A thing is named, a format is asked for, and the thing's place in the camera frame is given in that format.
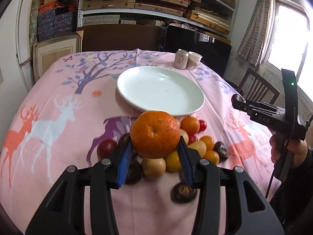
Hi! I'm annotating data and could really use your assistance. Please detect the yellow orange kumquat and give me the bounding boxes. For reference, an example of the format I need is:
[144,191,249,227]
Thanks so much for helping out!
[165,150,181,172]

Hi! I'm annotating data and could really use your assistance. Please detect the white oval plate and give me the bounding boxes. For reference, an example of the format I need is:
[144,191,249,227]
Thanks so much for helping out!
[117,66,205,116]

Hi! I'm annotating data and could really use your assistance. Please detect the pink deer tablecloth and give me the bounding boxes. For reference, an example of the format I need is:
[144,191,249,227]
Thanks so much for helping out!
[1,49,280,234]

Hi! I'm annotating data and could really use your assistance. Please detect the white paper cup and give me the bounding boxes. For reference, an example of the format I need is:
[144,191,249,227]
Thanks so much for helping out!
[186,52,203,71]

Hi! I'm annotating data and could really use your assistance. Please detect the right hand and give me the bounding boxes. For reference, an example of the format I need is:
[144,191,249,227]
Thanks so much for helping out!
[270,133,308,168]

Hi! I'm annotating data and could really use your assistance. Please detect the framed picture leaning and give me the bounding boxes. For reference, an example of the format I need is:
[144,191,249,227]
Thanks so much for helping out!
[33,31,83,82]

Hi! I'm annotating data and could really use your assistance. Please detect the patterned curtain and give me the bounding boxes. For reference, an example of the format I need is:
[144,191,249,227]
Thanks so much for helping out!
[237,0,273,66]

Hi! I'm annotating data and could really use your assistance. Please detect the red cherry tomato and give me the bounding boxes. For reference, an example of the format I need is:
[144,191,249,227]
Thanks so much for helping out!
[198,120,207,133]

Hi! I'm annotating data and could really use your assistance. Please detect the large orange mandarin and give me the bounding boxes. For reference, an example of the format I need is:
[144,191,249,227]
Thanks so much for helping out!
[130,111,180,159]

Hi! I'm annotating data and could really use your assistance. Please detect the brown wooden board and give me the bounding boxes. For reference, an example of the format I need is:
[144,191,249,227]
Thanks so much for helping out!
[77,24,161,52]

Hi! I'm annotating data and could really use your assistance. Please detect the blue patterned boxes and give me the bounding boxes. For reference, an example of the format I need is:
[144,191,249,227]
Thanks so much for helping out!
[37,1,77,41]

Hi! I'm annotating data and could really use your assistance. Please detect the dark wooden chair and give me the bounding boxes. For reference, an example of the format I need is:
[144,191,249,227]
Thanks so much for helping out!
[237,68,280,104]

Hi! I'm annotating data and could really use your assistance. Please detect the pink drink can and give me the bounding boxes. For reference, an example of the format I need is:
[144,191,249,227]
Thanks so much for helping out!
[173,49,189,70]

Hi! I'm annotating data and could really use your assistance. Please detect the yellow passion fruit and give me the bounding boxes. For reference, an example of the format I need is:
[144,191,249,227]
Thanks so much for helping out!
[142,158,166,179]

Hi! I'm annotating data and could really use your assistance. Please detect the metal shelf with boxes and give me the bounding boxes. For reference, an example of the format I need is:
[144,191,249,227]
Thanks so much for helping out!
[39,0,236,38]

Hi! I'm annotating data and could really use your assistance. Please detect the dark red plum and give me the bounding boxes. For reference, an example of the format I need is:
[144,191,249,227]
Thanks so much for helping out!
[97,139,118,159]

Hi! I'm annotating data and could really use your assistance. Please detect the window frame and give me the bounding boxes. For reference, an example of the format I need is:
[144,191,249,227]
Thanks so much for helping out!
[263,0,310,79]

